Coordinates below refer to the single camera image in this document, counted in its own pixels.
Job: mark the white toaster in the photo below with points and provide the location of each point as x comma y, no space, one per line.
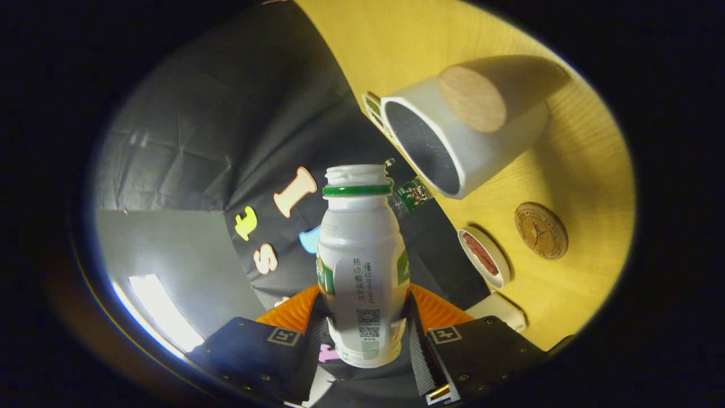
498,309

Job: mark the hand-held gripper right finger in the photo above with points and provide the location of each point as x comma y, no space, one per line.
487,357

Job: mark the black backdrop cloth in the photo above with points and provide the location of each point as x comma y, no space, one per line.
226,113

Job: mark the wooden table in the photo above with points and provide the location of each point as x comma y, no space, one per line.
589,181

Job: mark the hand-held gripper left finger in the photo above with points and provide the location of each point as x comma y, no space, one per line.
249,354

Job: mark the white juice bottle green label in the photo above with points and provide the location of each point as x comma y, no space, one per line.
362,249

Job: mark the clear plastic water bottle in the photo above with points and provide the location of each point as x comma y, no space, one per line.
413,195

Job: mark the white divided tray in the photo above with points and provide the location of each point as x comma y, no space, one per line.
374,110

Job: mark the red sausage slices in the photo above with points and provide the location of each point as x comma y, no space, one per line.
480,253

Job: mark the white round plate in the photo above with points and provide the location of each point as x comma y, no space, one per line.
501,266

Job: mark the round cork coaster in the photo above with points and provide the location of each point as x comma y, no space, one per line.
541,230

